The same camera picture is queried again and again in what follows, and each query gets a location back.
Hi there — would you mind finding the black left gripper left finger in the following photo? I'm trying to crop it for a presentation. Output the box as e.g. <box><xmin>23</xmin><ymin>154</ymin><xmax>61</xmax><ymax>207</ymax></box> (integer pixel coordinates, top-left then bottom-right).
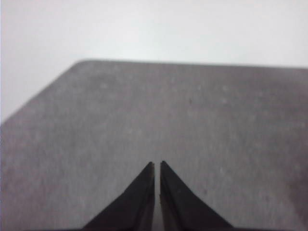
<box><xmin>81</xmin><ymin>161</ymin><xmax>155</xmax><ymax>231</ymax></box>

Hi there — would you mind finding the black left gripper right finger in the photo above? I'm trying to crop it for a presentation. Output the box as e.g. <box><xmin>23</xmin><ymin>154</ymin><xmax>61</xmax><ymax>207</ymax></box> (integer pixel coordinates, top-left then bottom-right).
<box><xmin>159</xmin><ymin>160</ymin><xmax>236</xmax><ymax>231</ymax></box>

